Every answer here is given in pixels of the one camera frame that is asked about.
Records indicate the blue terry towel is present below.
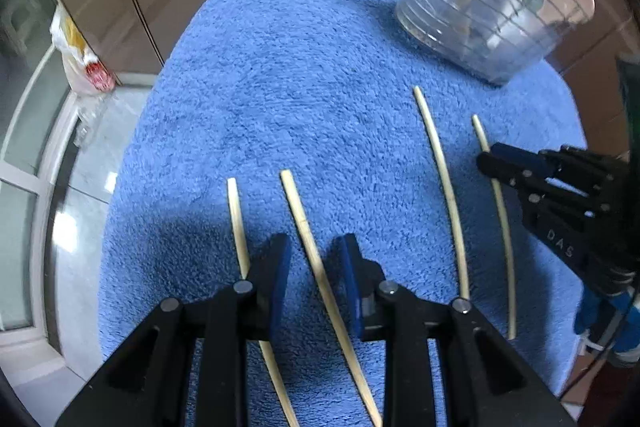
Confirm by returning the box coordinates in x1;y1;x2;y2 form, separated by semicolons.
96;0;589;427

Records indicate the glass sliding door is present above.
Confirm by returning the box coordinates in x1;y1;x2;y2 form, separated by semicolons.
1;0;75;349

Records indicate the plastic bag on floor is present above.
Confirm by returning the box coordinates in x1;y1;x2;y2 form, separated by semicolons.
50;4;116;96

